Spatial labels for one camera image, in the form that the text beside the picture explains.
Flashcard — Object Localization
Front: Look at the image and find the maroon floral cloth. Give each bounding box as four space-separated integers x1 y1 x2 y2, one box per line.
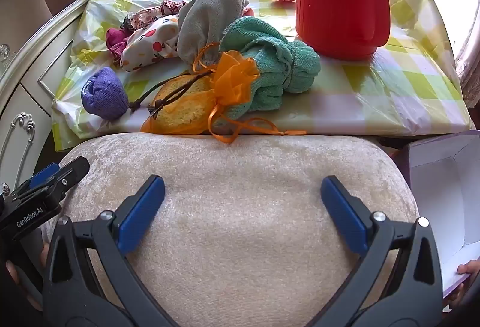
129 0 190 27

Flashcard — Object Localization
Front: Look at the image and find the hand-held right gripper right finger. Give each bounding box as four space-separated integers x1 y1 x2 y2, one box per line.
320 175 445 327

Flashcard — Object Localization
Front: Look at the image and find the white cherry print cloth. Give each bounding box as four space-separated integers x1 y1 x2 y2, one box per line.
120 15 181 72

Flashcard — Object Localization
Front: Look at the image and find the magenta knit hat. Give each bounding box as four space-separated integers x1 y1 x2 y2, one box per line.
106 27 132 58

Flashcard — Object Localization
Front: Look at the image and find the brown drawstring cord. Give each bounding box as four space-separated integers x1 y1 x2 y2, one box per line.
129 67 215 118

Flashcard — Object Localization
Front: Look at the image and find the yellow checked plastic tablecloth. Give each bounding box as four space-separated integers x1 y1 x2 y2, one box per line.
50 0 473 151

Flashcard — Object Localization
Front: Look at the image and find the green terry towel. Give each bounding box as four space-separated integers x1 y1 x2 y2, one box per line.
219 16 322 112

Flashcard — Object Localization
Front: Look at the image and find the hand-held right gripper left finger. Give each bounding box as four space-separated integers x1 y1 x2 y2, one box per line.
42 174 177 327

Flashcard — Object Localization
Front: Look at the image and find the orange organza bag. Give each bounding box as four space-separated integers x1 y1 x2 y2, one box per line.
140 51 308 144

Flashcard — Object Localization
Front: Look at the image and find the white cardboard box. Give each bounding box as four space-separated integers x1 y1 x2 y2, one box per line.
407 130 480 298

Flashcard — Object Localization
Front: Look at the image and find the purple sock ball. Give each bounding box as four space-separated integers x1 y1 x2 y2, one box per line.
81 67 129 121

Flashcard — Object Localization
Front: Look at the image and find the floral lace curtain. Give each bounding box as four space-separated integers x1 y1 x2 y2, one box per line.
450 0 480 106

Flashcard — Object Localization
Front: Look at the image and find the yellow sponge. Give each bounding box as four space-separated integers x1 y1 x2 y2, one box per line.
150 74 216 133

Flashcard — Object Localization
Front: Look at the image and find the beige cushioned stool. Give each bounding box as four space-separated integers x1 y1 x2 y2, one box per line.
41 134 421 327

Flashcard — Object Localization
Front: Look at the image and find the ornate silver drawer handle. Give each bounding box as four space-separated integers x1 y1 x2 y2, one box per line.
0 111 36 185

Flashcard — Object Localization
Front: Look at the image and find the grey cloth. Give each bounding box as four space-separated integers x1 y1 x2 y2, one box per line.
177 0 247 64

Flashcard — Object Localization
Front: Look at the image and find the person's left hand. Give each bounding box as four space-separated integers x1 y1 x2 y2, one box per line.
4 260 20 286

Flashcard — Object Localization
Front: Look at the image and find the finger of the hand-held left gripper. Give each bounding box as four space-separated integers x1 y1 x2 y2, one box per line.
45 156 91 200
28 162 61 189

